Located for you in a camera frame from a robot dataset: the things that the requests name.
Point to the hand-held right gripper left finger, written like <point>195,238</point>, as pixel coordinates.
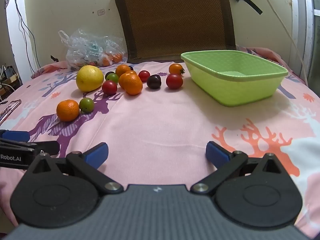
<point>96,155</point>

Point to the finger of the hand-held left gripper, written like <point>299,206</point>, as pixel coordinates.
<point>15,135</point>
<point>37,147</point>

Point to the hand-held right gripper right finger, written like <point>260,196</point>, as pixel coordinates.
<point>217,155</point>

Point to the green tomato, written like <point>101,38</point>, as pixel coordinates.
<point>86,105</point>
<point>113,78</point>

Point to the green plastic basin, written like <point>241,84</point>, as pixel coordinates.
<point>225,90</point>

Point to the red tomato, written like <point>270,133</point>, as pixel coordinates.
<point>174,81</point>
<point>144,76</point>
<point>109,88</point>

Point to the yellow grapefruit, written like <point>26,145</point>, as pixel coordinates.
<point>90,78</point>

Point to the orange tomato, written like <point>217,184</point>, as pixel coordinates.
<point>175,69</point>

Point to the phone in clear case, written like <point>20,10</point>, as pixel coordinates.
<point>8,110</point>

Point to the black power adapter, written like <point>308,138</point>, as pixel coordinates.
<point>9,72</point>

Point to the pink printed bedsheet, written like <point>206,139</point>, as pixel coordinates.
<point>160,120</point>

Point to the small black tape piece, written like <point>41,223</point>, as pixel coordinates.
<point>54,58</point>

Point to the bagged orange tangerine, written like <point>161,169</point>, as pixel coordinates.
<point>105,62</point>
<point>117,58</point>

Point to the clear plastic bag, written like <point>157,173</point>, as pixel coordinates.
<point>85,47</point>

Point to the brown woven seat mat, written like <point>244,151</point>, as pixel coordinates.
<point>175,20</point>

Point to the white window frame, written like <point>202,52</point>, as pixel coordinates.
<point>303,17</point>

